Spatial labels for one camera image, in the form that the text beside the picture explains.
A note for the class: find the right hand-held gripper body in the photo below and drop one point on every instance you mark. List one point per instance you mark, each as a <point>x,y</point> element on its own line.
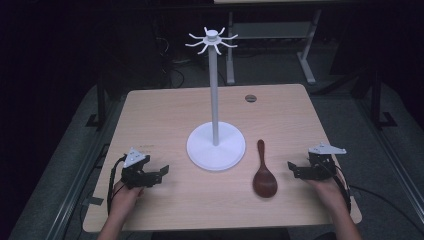
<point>322,165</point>

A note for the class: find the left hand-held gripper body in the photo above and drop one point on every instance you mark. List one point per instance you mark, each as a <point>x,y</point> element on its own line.
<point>133,173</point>

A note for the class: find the dark brown wooden spoon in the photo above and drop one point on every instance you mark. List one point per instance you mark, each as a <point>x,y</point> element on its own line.
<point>264,181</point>

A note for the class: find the white hook rack stand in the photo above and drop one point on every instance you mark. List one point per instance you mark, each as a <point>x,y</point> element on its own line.
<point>215,146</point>

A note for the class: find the person's left hand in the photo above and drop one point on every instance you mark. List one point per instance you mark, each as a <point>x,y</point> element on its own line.
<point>125,198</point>

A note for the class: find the person's right hand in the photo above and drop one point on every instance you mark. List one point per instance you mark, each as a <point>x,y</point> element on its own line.
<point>328,193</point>

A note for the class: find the grey tape strip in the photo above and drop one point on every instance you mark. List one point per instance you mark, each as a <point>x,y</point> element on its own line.
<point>93,201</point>

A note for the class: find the black metal stand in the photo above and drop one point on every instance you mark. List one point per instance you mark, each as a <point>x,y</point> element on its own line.
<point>100,106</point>
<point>378,106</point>

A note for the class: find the grey round table grommet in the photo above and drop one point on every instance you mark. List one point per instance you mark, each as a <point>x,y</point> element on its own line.
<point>250,98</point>

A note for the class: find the white desk frame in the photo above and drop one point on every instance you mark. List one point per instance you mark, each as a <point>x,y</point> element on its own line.
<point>308,60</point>

